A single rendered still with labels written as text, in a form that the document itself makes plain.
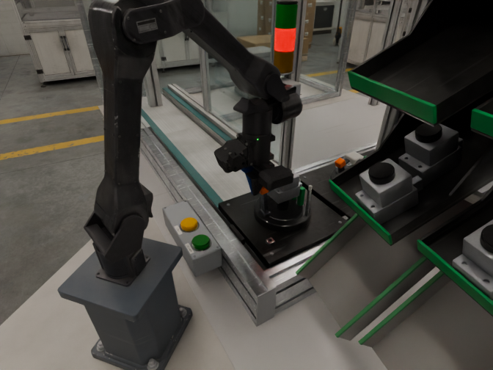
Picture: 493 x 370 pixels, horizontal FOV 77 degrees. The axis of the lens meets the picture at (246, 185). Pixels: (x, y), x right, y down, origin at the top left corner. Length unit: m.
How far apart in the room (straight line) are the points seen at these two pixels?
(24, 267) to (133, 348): 1.78
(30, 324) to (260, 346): 0.48
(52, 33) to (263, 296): 5.47
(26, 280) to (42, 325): 1.44
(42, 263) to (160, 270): 1.80
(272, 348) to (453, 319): 0.33
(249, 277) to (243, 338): 0.12
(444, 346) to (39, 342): 0.72
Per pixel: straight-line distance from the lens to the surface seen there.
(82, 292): 0.57
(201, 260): 0.71
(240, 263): 0.68
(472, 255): 0.39
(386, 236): 0.42
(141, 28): 0.40
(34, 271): 2.30
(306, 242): 0.72
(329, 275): 0.61
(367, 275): 0.58
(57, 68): 5.91
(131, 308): 0.52
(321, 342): 0.71
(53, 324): 0.83
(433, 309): 0.56
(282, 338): 0.71
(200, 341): 0.71
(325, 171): 0.98
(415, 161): 0.48
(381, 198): 0.41
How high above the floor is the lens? 1.47
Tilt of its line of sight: 34 degrees down
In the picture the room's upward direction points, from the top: straight up
